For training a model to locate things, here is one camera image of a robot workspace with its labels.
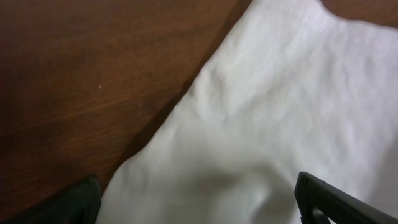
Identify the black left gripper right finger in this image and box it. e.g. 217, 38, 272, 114
294, 172, 397, 224

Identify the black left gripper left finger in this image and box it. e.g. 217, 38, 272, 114
6, 174, 101, 224

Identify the white t-shirt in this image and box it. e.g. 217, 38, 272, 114
97, 0, 397, 223

